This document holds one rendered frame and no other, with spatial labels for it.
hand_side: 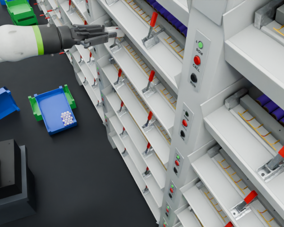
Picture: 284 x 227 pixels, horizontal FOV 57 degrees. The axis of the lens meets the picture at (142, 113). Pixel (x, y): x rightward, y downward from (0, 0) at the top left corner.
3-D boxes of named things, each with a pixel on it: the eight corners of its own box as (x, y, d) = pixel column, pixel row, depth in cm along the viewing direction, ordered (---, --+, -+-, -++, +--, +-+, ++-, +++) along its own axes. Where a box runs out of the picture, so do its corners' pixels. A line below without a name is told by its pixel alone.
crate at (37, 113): (37, 121, 193) (33, 114, 187) (31, 103, 204) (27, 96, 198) (76, 107, 202) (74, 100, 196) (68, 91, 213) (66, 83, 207)
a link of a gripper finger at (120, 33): (106, 29, 92) (107, 30, 92) (124, 28, 95) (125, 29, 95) (106, 37, 95) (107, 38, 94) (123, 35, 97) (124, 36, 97)
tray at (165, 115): (174, 143, 79) (167, 129, 71) (100, 40, 114) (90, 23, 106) (230, 107, 79) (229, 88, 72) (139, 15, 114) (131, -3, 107)
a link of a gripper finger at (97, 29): (75, 40, 91) (73, 38, 91) (104, 36, 96) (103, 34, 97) (75, 30, 88) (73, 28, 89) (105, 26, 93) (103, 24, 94)
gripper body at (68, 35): (55, 42, 92) (81, 38, 96) (62, 55, 87) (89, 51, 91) (53, 21, 86) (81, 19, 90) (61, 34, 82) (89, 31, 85)
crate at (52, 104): (77, 125, 190) (76, 121, 183) (49, 135, 184) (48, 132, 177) (62, 90, 198) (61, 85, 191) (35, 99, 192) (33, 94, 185)
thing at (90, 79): (105, 111, 162) (95, 99, 151) (75, 57, 197) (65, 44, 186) (133, 93, 162) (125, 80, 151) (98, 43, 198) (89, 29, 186)
